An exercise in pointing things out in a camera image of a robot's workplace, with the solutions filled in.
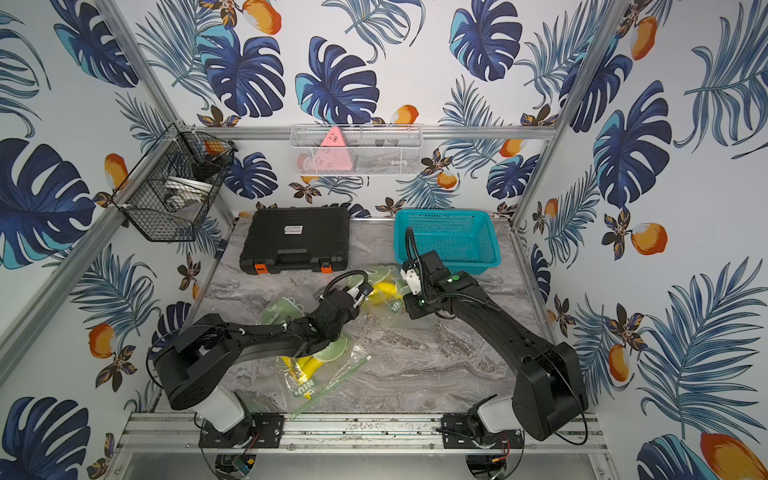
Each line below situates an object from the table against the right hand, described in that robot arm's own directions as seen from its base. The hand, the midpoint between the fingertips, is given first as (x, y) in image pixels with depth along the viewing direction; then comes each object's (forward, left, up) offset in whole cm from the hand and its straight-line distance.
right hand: (412, 304), depth 84 cm
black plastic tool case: (+31, +41, -6) cm, 52 cm away
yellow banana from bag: (+2, +9, +2) cm, 9 cm away
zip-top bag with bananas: (-12, +20, -9) cm, 26 cm away
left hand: (+7, +20, 0) cm, 21 cm away
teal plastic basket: (+35, -22, -11) cm, 43 cm away
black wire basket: (+20, +63, +26) cm, 71 cm away
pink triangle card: (+37, +24, +24) cm, 50 cm away
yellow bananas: (-16, +30, -8) cm, 35 cm away
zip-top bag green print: (-5, +5, +6) cm, 10 cm away
